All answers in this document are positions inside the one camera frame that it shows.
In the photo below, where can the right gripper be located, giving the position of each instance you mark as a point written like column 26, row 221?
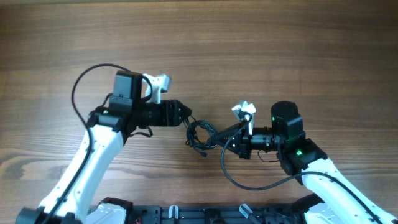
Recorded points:
column 241, row 143

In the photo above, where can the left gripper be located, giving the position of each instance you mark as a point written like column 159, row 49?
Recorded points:
column 168, row 112

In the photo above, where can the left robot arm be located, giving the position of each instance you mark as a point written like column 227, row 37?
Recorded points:
column 134, row 105

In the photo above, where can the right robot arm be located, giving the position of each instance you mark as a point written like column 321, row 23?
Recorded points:
column 334, row 199

